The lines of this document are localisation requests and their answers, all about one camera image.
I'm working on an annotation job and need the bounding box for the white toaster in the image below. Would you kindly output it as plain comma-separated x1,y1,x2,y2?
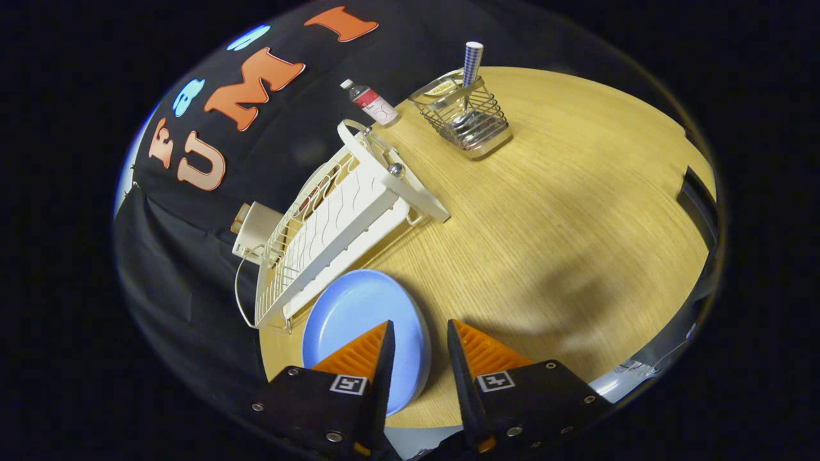
232,202,284,263

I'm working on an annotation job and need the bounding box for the black chair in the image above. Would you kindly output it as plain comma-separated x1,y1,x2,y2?
677,166,718,250

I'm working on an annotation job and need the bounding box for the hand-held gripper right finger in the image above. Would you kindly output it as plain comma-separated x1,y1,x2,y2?
447,318,612,457

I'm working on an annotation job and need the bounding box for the white toaster cable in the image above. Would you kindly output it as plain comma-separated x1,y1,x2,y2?
234,247,265,328

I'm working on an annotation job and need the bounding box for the blue plate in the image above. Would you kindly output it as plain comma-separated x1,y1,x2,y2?
302,269,432,417

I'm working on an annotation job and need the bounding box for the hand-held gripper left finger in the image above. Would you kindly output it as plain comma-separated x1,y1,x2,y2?
250,320,401,461

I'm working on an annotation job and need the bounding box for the white dish rack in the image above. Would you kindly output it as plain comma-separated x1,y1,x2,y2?
254,119,451,334

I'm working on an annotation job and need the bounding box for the checkered handle spoon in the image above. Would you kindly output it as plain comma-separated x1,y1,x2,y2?
448,42,485,132

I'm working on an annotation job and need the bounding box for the clear plastic water bottle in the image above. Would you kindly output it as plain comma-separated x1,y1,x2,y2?
340,79,401,127

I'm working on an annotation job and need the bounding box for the wire mesh basket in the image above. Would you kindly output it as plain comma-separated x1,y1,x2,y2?
408,69,513,160

